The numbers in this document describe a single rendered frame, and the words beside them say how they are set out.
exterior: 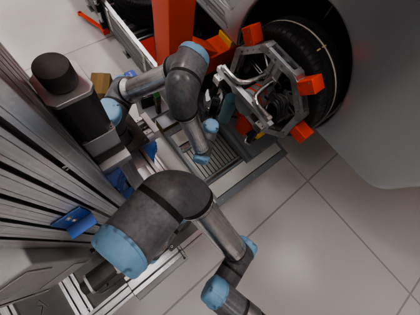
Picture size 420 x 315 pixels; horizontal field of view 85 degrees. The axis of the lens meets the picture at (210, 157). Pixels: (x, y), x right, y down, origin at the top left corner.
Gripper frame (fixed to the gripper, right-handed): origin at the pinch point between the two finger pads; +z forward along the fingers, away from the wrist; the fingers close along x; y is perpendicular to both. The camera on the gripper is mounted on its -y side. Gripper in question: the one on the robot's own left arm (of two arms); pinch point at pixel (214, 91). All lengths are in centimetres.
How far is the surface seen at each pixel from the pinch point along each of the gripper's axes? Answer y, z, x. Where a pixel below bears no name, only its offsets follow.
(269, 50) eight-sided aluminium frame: -28.2, 7.6, 21.4
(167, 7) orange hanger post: -31.6, 15.9, -29.9
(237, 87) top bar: -15.0, -7.1, 10.0
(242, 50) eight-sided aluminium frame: -14.8, 19.2, 10.6
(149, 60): 44, 53, -54
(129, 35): 44, 75, -75
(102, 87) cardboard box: 65, 32, -91
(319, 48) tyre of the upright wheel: -34, 9, 43
